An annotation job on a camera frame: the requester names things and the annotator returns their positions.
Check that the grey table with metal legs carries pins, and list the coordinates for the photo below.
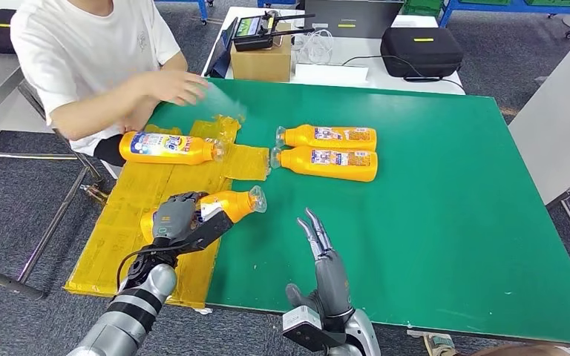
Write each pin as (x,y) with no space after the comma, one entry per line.
(550,123)

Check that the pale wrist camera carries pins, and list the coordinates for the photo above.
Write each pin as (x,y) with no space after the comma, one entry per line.
(304,327)
(211,231)

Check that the brown cardboard box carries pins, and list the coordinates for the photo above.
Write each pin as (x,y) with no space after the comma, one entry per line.
(260,66)

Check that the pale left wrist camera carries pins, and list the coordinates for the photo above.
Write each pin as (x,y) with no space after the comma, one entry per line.
(211,231)

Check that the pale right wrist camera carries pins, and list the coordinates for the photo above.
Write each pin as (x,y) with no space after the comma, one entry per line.
(304,327)

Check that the yellow taped sheet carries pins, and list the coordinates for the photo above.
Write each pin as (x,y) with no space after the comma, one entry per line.
(118,231)

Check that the white flat box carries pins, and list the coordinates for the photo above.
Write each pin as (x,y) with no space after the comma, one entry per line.
(329,73)

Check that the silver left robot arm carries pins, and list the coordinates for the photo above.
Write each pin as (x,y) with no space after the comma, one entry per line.
(127,309)

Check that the black remote controller with antennas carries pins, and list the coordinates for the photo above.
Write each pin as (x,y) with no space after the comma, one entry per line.
(253,38)

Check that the dark blue tablet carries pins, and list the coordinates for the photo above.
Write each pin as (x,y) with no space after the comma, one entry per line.
(221,56)

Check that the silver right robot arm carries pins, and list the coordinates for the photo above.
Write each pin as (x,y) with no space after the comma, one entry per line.
(361,334)

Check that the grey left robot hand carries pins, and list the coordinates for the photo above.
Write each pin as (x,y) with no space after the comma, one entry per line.
(174,218)

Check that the orange detergent bottle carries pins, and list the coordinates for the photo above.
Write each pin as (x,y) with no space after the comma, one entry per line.
(167,147)
(233,204)
(299,164)
(299,137)

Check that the grey metal floor bar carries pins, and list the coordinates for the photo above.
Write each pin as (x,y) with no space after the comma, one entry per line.
(4,282)

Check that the blue steel rack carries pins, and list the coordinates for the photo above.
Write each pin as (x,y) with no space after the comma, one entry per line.
(511,6)

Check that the dark grey flat case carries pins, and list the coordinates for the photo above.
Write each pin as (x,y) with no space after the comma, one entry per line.
(363,14)

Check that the green plastic crate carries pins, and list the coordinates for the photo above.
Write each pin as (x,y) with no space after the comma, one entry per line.
(422,7)

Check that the white table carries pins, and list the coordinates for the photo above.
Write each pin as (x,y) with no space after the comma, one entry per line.
(386,86)

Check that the black carrying case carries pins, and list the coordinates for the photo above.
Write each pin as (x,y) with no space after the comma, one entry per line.
(420,55)

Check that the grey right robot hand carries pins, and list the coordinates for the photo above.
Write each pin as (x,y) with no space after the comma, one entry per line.
(334,285)

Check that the seated person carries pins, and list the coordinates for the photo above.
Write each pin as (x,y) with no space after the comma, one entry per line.
(83,49)

